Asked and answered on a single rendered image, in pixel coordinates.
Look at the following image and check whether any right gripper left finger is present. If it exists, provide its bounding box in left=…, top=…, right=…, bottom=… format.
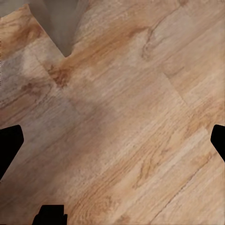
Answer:
left=0, top=125, right=24, bottom=180

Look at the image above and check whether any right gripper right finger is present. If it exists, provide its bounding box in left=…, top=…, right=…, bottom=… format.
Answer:
left=210, top=124, right=225, bottom=161

